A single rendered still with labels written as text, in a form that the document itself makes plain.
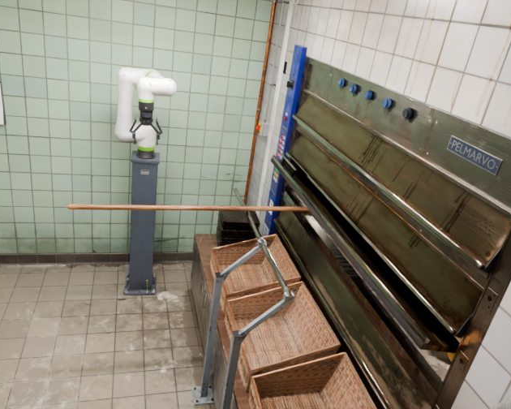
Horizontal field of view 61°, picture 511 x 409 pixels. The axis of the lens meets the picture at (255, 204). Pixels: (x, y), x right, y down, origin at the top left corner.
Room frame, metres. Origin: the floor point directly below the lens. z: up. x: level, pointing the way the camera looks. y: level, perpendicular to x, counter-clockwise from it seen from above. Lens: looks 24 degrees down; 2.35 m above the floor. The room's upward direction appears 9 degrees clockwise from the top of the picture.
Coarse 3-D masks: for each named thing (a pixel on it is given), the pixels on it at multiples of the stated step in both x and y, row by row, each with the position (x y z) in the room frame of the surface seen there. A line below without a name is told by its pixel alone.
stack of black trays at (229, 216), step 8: (224, 216) 2.94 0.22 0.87; (232, 216) 2.96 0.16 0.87; (240, 216) 2.98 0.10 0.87; (256, 216) 3.00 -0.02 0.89; (224, 224) 2.83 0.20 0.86; (232, 224) 2.85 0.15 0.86; (240, 224) 2.86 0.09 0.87; (248, 224) 2.87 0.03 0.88; (256, 224) 2.88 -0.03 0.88; (216, 232) 3.08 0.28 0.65; (224, 232) 2.84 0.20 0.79; (232, 232) 2.85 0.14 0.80; (240, 232) 2.86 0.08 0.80; (248, 232) 2.88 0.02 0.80; (224, 240) 2.84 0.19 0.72; (232, 240) 2.85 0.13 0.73; (240, 240) 2.87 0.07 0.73; (248, 248) 2.88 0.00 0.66
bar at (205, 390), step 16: (272, 256) 1.96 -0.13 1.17; (224, 272) 2.05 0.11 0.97; (288, 288) 1.70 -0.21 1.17; (256, 320) 1.62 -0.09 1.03; (208, 336) 2.03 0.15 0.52; (240, 336) 1.58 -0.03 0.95; (208, 352) 2.03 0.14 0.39; (208, 368) 2.03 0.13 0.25; (224, 384) 1.60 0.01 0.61; (208, 400) 2.01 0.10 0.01; (224, 400) 1.57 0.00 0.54
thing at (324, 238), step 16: (288, 192) 2.86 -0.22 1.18; (320, 240) 2.24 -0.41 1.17; (336, 256) 2.06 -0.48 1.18; (352, 272) 1.93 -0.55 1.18; (352, 288) 1.83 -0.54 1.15; (368, 288) 1.80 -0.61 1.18; (368, 304) 1.68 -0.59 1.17; (384, 320) 1.57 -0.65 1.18; (400, 336) 1.48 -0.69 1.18; (400, 352) 1.41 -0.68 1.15; (416, 352) 1.39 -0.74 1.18; (416, 368) 1.31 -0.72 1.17; (432, 384) 1.23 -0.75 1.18
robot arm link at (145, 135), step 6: (144, 126) 3.04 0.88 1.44; (150, 126) 3.06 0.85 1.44; (138, 132) 2.99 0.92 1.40; (144, 132) 3.02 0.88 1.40; (150, 132) 3.04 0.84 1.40; (138, 138) 3.00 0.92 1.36; (144, 138) 3.02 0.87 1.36; (150, 138) 3.04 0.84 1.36; (138, 144) 3.04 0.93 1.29; (144, 144) 3.02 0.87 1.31; (150, 144) 3.04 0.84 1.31; (144, 150) 3.03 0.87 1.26; (150, 150) 3.05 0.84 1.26
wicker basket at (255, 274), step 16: (256, 240) 2.78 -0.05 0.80; (272, 240) 2.82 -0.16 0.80; (224, 256) 2.71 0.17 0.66; (240, 256) 2.75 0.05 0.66; (256, 256) 2.79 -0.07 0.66; (288, 256) 2.54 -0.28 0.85; (240, 272) 2.65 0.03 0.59; (256, 272) 2.69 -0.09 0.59; (272, 272) 2.62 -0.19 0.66; (224, 288) 2.23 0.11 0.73; (240, 288) 2.46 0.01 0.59; (256, 288) 2.23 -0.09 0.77; (272, 288) 2.26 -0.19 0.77; (224, 304) 2.19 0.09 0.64
